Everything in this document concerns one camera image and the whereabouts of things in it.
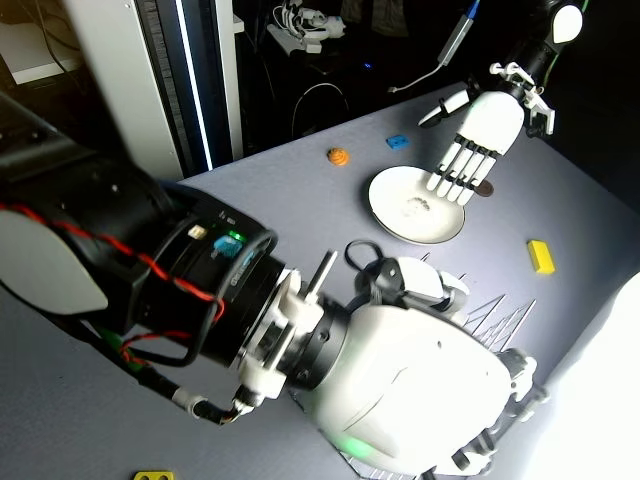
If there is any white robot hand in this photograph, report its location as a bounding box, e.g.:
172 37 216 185
418 79 526 206
299 255 551 476

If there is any white round plate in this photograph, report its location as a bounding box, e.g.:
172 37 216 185
368 165 466 245

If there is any spare white robot hand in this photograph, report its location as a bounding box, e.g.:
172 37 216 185
267 0 346 56

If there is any yellow rectangular block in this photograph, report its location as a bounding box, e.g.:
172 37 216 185
527 239 556 275

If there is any grey adapter with white cable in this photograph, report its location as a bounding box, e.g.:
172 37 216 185
389 0 482 94

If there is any wire dish rack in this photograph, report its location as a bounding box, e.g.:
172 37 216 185
289 252 539 480

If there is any black cable loop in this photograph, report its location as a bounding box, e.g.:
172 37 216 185
292 82 351 137

